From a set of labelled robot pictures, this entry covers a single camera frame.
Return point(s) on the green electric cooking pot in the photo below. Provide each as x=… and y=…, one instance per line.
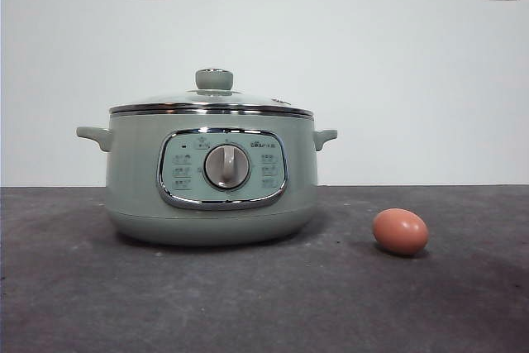
x=132, y=171

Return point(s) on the brown egg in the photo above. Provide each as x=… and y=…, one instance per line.
x=400, y=231

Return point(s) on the glass lid with green knob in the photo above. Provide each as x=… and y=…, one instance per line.
x=213, y=80

